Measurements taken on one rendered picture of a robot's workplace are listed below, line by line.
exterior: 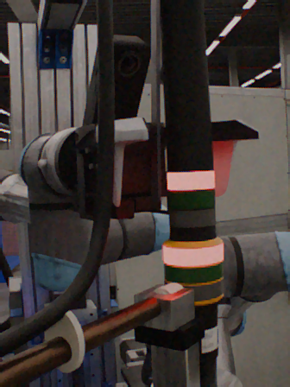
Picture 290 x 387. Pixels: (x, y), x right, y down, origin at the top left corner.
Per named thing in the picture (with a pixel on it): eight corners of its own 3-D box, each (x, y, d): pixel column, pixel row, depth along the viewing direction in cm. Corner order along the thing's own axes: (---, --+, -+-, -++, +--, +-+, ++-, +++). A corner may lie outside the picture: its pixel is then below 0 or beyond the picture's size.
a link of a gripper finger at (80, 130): (142, 146, 34) (129, 149, 42) (141, 121, 34) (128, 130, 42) (76, 149, 33) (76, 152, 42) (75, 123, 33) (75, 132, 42)
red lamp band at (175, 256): (205, 268, 31) (205, 250, 31) (151, 263, 34) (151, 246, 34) (232, 255, 35) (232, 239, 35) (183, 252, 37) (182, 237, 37)
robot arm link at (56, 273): (127, 280, 61) (122, 196, 61) (58, 298, 53) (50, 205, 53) (88, 271, 67) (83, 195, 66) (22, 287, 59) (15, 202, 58)
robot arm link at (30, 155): (70, 196, 65) (67, 134, 65) (104, 200, 55) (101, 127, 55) (16, 200, 61) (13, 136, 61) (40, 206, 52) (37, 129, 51)
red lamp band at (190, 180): (200, 190, 32) (200, 171, 31) (158, 190, 33) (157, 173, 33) (223, 187, 34) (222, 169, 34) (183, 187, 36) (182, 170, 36)
